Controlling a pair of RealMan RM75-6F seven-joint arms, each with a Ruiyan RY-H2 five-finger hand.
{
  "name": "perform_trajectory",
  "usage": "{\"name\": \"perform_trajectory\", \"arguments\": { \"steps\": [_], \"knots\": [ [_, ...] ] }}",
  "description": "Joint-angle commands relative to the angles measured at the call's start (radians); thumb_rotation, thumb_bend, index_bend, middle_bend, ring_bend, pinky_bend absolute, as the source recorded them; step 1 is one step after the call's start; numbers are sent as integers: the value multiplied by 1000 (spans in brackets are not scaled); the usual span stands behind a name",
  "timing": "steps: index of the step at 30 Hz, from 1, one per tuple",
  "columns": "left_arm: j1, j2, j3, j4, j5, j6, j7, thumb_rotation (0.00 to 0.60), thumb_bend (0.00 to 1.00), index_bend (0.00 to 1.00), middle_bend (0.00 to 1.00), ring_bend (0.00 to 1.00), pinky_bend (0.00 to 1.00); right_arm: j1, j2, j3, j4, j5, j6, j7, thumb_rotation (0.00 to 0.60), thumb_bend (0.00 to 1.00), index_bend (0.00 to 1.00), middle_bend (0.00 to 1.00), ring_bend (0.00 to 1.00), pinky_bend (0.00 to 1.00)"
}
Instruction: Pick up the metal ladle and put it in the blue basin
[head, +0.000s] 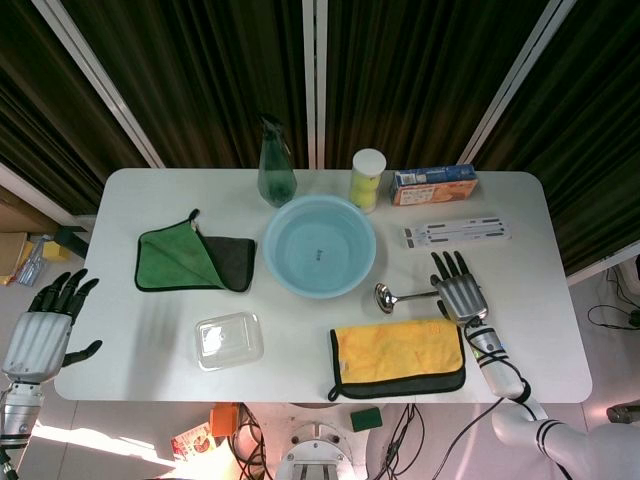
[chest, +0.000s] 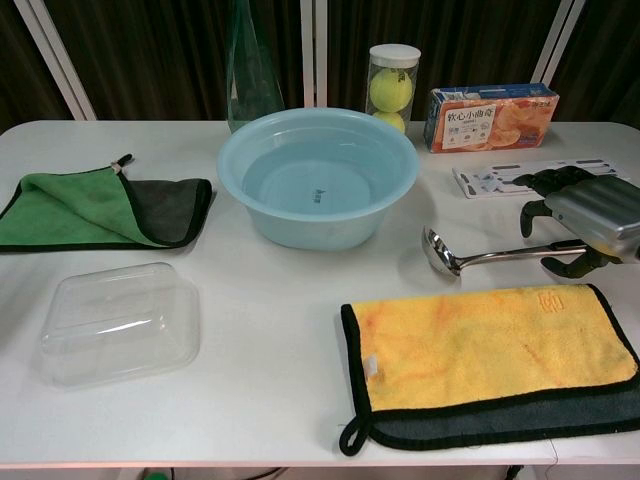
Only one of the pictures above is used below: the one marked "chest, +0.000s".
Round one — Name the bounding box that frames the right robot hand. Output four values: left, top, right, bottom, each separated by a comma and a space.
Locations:
519, 166, 640, 280

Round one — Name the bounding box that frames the stainless steel ladle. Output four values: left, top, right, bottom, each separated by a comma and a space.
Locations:
422, 224, 587, 277

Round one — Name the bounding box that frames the flat white product package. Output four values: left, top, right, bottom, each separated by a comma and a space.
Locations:
452, 158, 632, 200

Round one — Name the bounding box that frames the orange and blue cookie box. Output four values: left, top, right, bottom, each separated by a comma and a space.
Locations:
423, 82, 560, 154

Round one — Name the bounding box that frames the dark green curtain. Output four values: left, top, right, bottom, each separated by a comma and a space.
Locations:
44, 0, 304, 122
0, 0, 74, 132
326, 0, 557, 122
552, 0, 640, 132

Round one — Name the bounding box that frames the yellow and grey microfibre cloth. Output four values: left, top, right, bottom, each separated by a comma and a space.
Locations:
338, 283, 640, 457

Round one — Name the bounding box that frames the yellow tennis ball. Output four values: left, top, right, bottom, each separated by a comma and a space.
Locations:
372, 110, 407, 135
369, 68, 414, 112

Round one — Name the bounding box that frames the clear tennis ball can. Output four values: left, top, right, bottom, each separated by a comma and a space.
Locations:
366, 43, 422, 136

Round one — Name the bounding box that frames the light blue plastic basin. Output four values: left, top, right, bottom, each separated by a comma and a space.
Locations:
216, 107, 420, 250

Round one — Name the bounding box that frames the clear green spray bottle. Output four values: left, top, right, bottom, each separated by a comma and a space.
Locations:
226, 0, 285, 134

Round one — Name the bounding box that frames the clear plastic food container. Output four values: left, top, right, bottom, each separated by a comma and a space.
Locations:
38, 261, 202, 389

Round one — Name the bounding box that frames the green and grey microfibre cloth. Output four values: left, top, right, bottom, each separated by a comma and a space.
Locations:
0, 153, 213, 253

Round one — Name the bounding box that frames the white partition post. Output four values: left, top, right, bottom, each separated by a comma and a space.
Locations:
535, 0, 587, 121
299, 0, 329, 121
9, 0, 97, 121

